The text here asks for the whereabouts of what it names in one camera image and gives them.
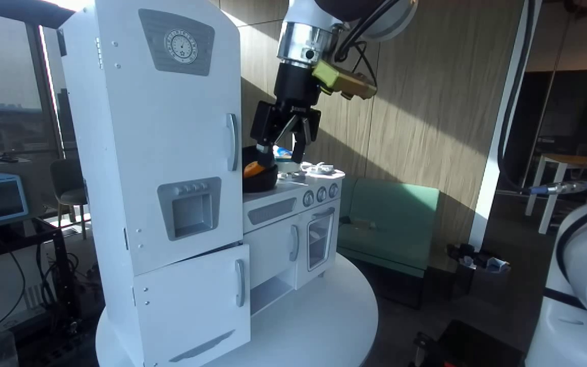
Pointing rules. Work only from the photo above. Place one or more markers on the white windowed oven door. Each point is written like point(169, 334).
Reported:
point(321, 237)

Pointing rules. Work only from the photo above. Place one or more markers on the black chair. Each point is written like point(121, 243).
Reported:
point(68, 180)

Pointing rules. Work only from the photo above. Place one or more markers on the grey toy sink basin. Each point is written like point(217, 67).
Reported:
point(316, 167)

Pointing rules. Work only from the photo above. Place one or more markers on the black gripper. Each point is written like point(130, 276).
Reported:
point(296, 89)

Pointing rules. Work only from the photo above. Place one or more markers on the short white fridge door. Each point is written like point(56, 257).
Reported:
point(191, 306)

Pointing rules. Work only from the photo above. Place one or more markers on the white vertical post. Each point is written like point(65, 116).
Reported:
point(497, 155)

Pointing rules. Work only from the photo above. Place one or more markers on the white toy kitchen cabinet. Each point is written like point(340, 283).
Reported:
point(85, 135)

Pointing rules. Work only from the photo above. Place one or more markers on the black box on floor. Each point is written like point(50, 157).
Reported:
point(470, 347)

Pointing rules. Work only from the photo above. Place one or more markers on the white bowl with blue item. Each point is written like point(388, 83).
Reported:
point(285, 159)

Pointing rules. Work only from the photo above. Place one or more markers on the green sofa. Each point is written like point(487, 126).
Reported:
point(388, 224)

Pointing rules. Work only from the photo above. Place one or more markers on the orange toy food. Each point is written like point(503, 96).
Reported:
point(254, 170)

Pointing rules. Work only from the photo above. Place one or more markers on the round white table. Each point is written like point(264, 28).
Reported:
point(321, 319)

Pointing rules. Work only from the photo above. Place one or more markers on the black equipment rack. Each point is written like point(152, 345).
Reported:
point(50, 234)

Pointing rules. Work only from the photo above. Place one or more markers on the white background table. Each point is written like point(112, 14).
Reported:
point(558, 161)

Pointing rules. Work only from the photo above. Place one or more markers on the black device on floor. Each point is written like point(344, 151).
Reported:
point(480, 262)

